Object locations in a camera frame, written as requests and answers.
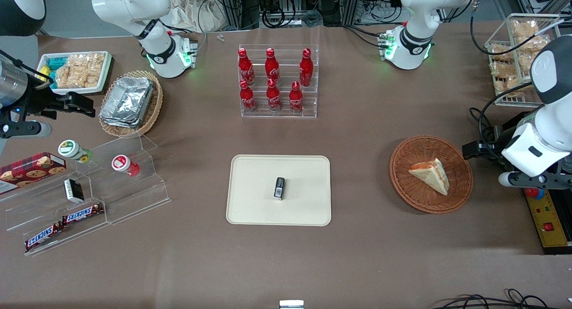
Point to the beige plastic tray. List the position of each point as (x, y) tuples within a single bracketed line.
[(254, 188)]

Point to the clear cracker snack bag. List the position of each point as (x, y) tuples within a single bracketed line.
[(534, 44), (507, 83), (500, 52), (505, 68), (525, 28)]

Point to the round brown wicker basket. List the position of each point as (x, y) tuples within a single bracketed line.
[(404, 179)]

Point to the small clear plastic clip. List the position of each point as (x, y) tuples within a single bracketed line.
[(220, 37)]

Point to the stacked aluminium foil trays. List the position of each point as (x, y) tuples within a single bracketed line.
[(127, 101)]

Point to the red white lidded bottle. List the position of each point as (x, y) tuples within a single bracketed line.
[(123, 164)]

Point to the white rectangular snack tray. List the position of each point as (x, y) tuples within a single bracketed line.
[(107, 68)]

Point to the snickers chocolate bar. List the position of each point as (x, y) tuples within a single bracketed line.
[(82, 214), (42, 236)]

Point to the green yellow lidded bottle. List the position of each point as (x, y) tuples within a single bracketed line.
[(71, 150)]

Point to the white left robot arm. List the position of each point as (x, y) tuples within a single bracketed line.
[(415, 14)]

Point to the red plaid cookie box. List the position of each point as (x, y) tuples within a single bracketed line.
[(31, 170)]

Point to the black equipment stand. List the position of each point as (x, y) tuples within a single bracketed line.
[(556, 250)]

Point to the grey right wrist bar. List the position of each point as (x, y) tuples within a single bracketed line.
[(27, 129)]

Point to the aluminium frame post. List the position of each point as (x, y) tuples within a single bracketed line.
[(230, 7), (357, 5)]

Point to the yellow snack packet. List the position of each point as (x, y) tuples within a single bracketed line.
[(44, 73)]

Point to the red cola bottle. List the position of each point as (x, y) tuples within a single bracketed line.
[(296, 100), (247, 99), (306, 70), (272, 68), (273, 98), (246, 68)]

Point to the oval light wicker basket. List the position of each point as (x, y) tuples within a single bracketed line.
[(154, 108)]

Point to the small silver device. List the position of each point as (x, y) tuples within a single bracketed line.
[(291, 305)]

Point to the small black barcode box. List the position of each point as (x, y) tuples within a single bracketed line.
[(279, 188)]

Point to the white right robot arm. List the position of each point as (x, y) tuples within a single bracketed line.
[(152, 54)]

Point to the teal snack packet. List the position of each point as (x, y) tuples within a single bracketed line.
[(56, 63)]

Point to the black box white label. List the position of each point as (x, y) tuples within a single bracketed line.
[(73, 190)]

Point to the clear acrylic step shelf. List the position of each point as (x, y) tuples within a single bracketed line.
[(138, 197), (27, 210)]

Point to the beige cloth bag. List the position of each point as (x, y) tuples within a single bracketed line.
[(196, 14)]

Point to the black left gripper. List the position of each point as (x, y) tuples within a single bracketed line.
[(503, 138)]

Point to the clear acrylic bottle rack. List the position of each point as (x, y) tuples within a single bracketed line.
[(308, 103)]

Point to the yellow emergency stop box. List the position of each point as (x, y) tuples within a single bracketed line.
[(547, 226)]

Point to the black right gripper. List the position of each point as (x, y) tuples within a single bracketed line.
[(39, 100)]

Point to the large rice cracker bag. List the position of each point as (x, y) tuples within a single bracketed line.
[(80, 70)]

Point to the triangular sandwich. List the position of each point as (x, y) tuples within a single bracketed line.
[(431, 175)]

